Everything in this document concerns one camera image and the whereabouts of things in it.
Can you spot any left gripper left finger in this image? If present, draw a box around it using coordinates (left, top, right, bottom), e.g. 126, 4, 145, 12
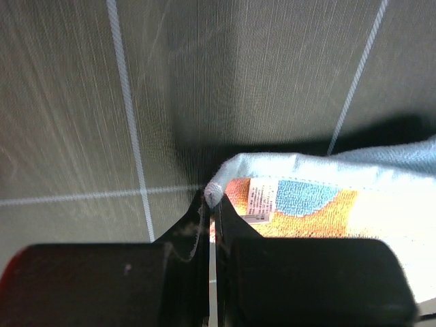
1, 191, 210, 326

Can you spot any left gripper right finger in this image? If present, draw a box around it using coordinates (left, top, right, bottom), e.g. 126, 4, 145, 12
214, 197, 418, 326

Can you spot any colourful patterned towel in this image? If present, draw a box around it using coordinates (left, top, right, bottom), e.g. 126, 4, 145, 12
204, 138, 435, 302

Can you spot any black grid mat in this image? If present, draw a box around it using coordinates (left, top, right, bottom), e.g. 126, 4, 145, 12
1, 1, 435, 265

